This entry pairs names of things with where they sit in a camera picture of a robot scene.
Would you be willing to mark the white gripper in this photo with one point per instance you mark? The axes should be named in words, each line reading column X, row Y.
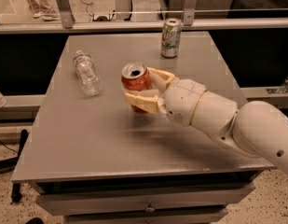
column 183, row 101

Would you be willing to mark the red coke can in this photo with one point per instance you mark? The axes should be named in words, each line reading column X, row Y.
column 135, row 77

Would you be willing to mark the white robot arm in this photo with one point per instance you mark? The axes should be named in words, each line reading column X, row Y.
column 257, row 129

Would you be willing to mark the green white soda can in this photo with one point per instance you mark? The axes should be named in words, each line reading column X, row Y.
column 171, row 36

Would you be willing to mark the clear plastic water bottle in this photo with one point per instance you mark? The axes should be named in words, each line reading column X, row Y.
column 89, row 79

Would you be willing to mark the grey drawer cabinet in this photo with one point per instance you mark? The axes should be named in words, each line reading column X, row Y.
column 92, row 160

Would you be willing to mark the metal drawer knob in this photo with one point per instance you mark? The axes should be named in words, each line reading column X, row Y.
column 150, row 209

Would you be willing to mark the grey metal railing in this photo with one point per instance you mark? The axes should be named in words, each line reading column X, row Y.
column 80, row 16

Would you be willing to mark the person legs in background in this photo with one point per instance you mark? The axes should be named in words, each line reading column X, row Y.
column 43, row 9

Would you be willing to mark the metal bracket on ledge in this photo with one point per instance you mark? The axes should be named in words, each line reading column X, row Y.
column 283, row 88

